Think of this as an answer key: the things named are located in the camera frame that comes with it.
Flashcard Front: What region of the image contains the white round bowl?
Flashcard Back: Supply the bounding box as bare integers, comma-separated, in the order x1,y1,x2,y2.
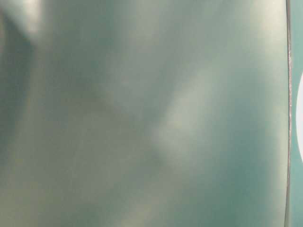
295,75,303,160

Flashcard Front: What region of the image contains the green table mat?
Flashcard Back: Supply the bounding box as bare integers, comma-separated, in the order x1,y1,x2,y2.
0,0,289,227

